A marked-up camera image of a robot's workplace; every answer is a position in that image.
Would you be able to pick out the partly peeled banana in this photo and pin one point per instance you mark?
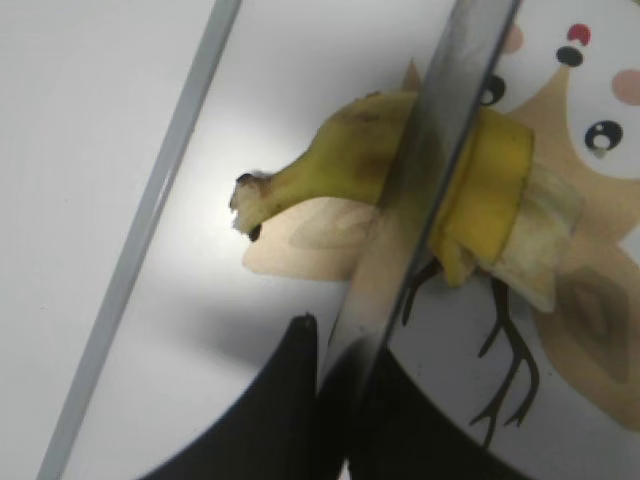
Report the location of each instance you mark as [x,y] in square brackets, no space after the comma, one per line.
[504,214]

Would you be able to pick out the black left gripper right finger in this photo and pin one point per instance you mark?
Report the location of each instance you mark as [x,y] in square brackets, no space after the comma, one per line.
[401,435]

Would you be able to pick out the white-handled kitchen knife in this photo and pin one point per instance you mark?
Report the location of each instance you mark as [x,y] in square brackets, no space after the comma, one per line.
[438,126]

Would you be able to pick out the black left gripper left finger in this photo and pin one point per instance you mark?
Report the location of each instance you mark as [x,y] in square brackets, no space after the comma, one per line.
[278,428]

